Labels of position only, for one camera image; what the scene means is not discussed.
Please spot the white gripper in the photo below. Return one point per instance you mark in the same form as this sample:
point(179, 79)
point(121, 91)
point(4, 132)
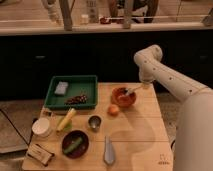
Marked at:
point(146, 83)

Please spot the white dish brush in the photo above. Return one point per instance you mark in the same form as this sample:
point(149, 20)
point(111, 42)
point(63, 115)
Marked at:
point(129, 91)

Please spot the red bowl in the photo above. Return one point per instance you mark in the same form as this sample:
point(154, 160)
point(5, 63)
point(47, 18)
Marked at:
point(120, 98)

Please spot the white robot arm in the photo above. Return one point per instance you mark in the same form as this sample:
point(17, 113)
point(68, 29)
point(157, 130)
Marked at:
point(194, 135)

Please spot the dark brown bowl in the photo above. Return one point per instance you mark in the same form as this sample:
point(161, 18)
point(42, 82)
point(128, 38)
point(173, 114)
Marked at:
point(81, 149)

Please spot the orange fruit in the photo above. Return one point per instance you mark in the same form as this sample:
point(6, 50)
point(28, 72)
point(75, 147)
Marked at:
point(113, 110)

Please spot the small metal cup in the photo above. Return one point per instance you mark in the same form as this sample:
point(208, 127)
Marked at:
point(94, 123)

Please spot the brown grape bunch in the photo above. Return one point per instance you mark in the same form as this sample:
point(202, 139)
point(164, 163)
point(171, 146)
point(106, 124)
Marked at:
point(76, 100)

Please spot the green plastic tray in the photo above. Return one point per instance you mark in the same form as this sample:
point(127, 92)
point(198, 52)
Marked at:
point(78, 85)

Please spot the yellow corn cob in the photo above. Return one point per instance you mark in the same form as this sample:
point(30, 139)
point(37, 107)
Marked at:
point(66, 119)

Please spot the grey sponge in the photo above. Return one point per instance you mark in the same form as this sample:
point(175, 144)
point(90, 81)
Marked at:
point(61, 88)

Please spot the green cucumber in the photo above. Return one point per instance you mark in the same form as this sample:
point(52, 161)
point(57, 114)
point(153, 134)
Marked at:
point(73, 145)

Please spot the white round container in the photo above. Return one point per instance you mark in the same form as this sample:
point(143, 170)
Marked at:
point(41, 127)

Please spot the brown white rectangular box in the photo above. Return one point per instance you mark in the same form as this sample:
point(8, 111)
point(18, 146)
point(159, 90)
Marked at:
point(40, 154)

